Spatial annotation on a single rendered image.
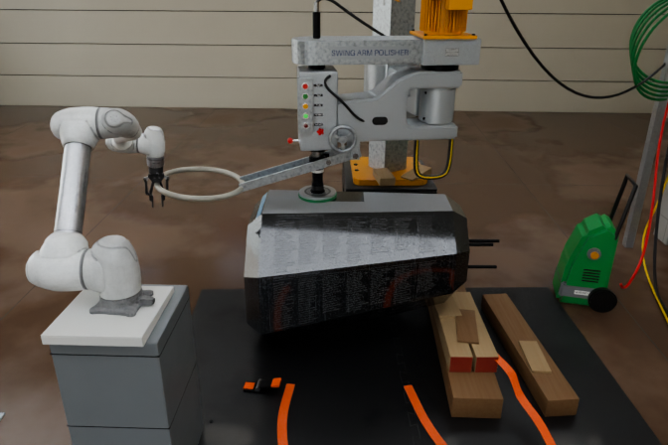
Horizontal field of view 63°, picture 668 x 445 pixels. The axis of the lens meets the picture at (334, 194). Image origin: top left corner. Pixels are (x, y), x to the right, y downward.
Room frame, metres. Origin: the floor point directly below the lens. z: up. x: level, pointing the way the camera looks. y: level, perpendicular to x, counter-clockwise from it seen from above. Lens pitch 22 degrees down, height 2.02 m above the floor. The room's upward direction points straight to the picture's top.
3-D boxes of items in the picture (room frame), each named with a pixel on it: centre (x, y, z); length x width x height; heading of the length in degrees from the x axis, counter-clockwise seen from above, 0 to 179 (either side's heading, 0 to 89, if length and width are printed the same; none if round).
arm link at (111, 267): (1.82, 0.83, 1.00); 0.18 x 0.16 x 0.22; 95
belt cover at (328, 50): (2.93, -0.25, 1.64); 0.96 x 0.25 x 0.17; 97
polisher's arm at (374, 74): (3.40, -0.43, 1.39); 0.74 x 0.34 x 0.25; 17
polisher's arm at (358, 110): (2.92, -0.30, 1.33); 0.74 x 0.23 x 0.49; 97
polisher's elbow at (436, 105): (2.97, -0.56, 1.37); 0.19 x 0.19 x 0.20
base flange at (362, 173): (3.59, -0.37, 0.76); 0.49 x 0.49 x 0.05; 1
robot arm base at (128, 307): (1.81, 0.80, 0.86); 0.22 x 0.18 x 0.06; 82
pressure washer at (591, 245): (3.18, -1.68, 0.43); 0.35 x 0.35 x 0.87; 76
